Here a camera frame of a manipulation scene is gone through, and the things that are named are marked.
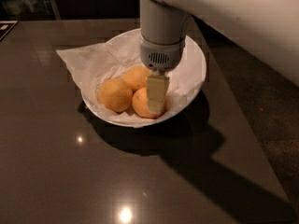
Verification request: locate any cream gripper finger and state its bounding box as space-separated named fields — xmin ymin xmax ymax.
xmin=146 ymin=71 xmax=169 ymax=115

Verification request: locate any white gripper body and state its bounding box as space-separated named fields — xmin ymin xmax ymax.
xmin=140 ymin=35 xmax=185 ymax=72

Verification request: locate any orange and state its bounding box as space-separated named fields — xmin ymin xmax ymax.
xmin=121 ymin=65 xmax=150 ymax=92
xmin=97 ymin=78 xmax=133 ymax=113
xmin=132 ymin=88 xmax=166 ymax=119

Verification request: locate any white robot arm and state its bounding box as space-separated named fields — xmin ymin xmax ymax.
xmin=139 ymin=0 xmax=299 ymax=113

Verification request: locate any white bowl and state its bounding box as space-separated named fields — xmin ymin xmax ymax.
xmin=79 ymin=27 xmax=207 ymax=129

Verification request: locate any white paper napkin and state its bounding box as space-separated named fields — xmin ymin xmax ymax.
xmin=55 ymin=31 xmax=188 ymax=129

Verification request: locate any cluttered shelf in background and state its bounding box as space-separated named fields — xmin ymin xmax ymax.
xmin=0 ymin=0 xmax=59 ymax=21

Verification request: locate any black tablet at table corner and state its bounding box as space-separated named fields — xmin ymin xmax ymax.
xmin=0 ymin=21 xmax=18 ymax=41

